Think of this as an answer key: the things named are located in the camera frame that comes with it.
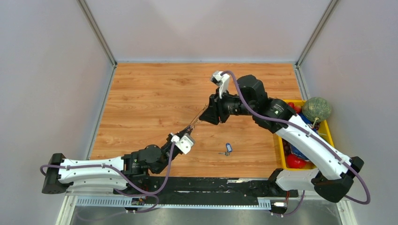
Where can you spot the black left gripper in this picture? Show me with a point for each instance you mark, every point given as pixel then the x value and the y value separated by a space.
pixel 181 132

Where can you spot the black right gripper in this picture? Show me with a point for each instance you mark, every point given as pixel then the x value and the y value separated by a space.
pixel 214 114

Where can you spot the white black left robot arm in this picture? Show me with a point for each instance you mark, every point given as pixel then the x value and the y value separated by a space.
pixel 62 174

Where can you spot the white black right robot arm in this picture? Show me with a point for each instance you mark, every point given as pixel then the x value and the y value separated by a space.
pixel 334 172

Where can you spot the blue key tag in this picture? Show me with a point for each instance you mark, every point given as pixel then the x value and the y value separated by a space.
pixel 228 148

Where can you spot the silver key on blue tag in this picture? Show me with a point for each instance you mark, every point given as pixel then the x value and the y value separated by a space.
pixel 224 153

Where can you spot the dark grapes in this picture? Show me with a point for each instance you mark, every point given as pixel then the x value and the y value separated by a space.
pixel 286 147

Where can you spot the red strawberries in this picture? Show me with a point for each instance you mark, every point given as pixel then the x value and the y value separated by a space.
pixel 297 108

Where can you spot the blue chips bag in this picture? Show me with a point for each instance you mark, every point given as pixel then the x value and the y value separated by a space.
pixel 295 151

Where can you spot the red apple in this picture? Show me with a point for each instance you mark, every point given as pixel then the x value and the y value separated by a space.
pixel 292 161

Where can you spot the green melon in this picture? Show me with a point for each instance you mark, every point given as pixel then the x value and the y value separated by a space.
pixel 317 109

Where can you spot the yellow plastic bin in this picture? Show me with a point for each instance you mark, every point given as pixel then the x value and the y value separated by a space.
pixel 322 130

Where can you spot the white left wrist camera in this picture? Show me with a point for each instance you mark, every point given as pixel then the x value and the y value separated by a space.
pixel 184 143

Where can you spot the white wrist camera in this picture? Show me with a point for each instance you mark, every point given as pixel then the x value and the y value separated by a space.
pixel 221 80
pixel 184 143

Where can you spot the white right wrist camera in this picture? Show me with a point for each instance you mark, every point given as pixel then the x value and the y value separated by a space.
pixel 221 80

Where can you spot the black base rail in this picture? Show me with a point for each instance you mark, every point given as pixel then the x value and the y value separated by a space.
pixel 219 191

